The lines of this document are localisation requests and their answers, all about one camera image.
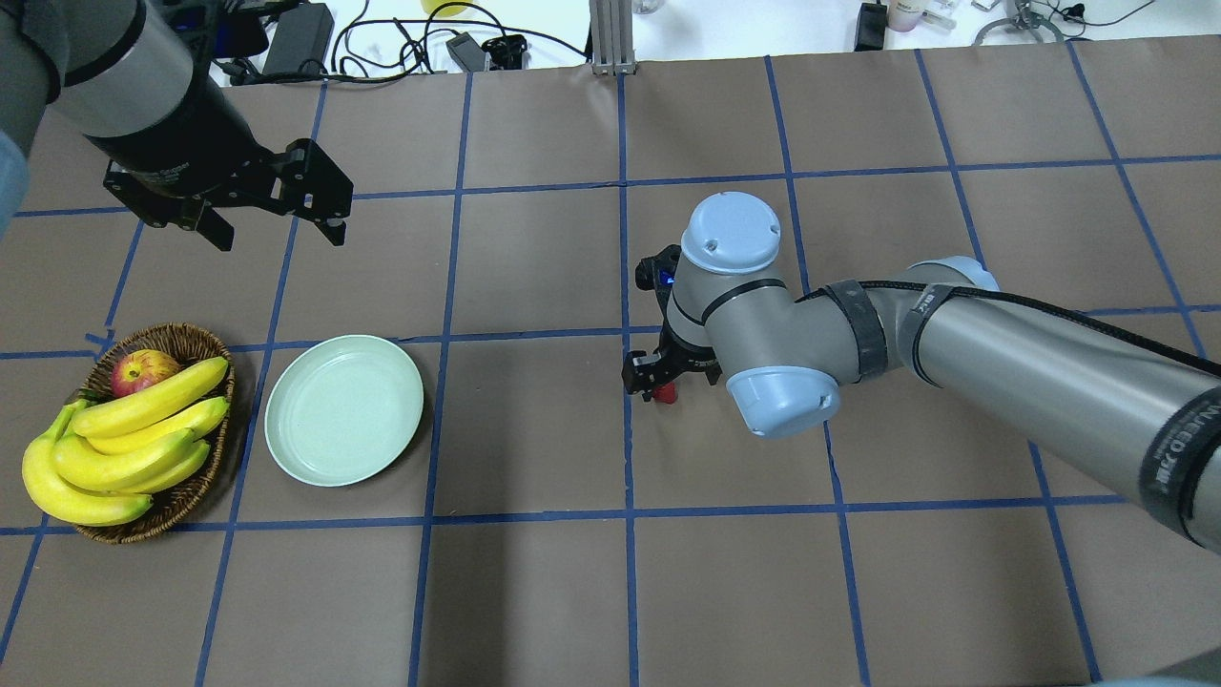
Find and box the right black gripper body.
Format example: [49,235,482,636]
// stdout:
[650,325,719,386]

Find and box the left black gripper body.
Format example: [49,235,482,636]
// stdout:
[85,71,291,215]

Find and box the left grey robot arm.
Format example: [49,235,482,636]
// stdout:
[2,1,353,251]

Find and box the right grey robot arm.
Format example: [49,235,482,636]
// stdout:
[621,192,1220,552]

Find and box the light green plate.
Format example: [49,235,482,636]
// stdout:
[263,336,424,488]

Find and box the wicker fruit basket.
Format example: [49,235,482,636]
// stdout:
[67,322,237,545]

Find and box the black laptop power brick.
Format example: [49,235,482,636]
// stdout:
[261,2,333,74]

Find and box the red yellow apple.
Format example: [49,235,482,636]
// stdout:
[110,348,183,397]

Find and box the yellow banana bunch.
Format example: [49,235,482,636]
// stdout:
[21,356,230,528]

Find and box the black power adapter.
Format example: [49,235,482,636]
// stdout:
[852,1,888,52]

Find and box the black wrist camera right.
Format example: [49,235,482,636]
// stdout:
[632,244,683,312]

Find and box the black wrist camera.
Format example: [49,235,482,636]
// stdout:
[158,0,287,60]
[632,244,683,312]

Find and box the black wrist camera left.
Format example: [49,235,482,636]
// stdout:
[158,0,287,60]

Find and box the aluminium frame post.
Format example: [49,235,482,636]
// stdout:
[589,0,637,74]

